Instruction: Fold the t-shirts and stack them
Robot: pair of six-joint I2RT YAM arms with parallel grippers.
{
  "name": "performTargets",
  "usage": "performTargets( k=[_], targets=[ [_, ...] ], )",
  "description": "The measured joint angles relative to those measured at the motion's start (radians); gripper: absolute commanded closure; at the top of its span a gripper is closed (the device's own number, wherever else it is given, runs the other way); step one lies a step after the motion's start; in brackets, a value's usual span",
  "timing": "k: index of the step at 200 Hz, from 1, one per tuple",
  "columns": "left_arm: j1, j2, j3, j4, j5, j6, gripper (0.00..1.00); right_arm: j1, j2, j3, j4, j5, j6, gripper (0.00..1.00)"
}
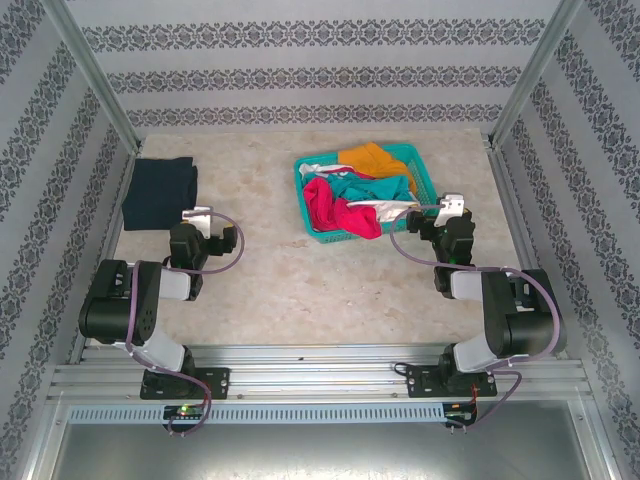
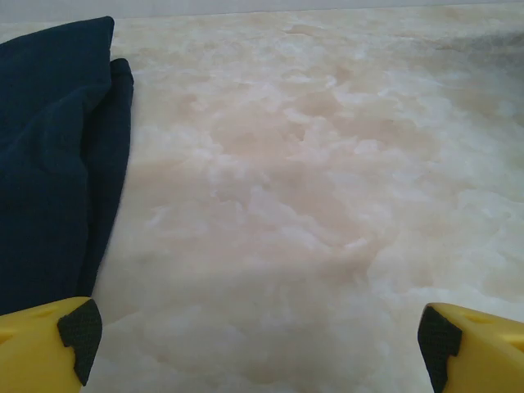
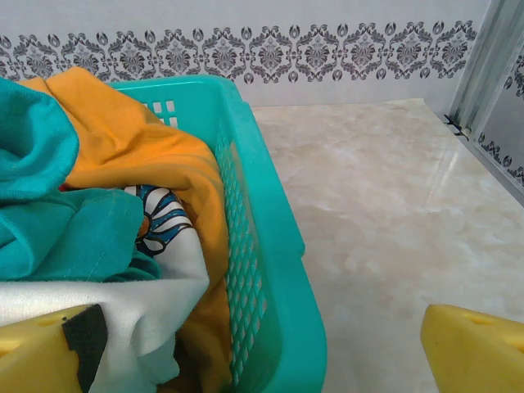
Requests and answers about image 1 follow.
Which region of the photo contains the teal plastic basket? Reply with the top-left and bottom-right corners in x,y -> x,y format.
293,143 -> 442,246

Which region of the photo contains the teal t-shirt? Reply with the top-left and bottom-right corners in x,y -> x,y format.
299,171 -> 414,205

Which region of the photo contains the pile of colourful clothes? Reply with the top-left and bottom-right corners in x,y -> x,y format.
298,161 -> 422,225

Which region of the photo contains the folded navy t-shirt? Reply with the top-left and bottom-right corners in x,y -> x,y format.
121,156 -> 200,232

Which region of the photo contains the orange t-shirt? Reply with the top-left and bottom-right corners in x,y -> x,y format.
336,141 -> 413,182

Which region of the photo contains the pink t-shirt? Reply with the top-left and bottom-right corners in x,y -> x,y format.
302,178 -> 384,242

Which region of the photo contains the left green circuit board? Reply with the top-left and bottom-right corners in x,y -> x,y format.
163,404 -> 207,421

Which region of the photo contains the grey metal sheet panel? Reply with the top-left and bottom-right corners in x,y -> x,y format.
28,394 -> 615,480

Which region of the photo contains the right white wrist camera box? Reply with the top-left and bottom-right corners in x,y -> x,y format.
433,193 -> 466,229

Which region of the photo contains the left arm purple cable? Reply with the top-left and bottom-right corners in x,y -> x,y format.
124,209 -> 246,436

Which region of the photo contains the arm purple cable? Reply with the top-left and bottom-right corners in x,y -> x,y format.
389,202 -> 564,431
124,209 -> 246,436

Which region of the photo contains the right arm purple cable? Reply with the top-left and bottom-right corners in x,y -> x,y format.
389,202 -> 564,431

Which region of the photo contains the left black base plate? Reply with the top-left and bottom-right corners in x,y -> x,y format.
139,366 -> 232,402

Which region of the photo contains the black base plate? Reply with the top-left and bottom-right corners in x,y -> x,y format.
405,363 -> 498,400
139,366 -> 232,402

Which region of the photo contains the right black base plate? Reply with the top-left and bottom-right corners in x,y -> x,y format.
405,363 -> 498,400

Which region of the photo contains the aluminium rail frame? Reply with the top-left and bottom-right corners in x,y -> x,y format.
47,342 -> 590,402

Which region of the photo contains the slotted grey cable duct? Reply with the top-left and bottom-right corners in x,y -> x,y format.
66,403 -> 447,426

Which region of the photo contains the right aluminium corner post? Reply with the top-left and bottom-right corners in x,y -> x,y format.
486,0 -> 584,147

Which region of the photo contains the aluminium corner post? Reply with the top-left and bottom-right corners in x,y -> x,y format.
41,0 -> 145,152
486,0 -> 584,147

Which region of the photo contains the left aluminium corner post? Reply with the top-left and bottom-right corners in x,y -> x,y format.
41,0 -> 145,152

